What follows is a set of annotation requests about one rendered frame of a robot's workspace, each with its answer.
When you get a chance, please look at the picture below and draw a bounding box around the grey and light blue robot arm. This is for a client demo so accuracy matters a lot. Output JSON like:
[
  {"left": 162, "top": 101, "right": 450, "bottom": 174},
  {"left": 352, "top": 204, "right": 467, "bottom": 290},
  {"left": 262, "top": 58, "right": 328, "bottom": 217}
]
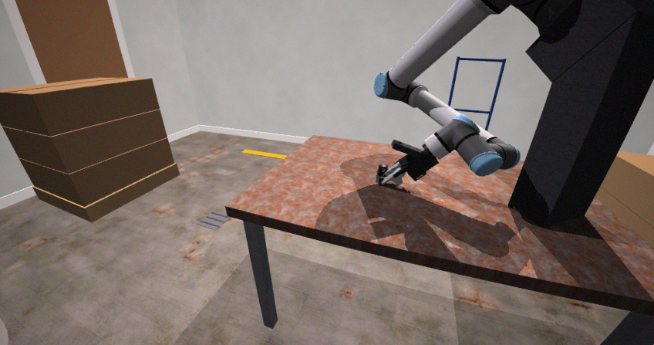
[{"left": 374, "top": 0, "right": 574, "bottom": 177}]

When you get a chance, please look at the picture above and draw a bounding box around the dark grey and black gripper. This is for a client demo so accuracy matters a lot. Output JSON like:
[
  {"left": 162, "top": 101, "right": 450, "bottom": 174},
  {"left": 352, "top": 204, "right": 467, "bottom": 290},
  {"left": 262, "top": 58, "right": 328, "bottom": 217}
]
[{"left": 382, "top": 144, "right": 439, "bottom": 185}]

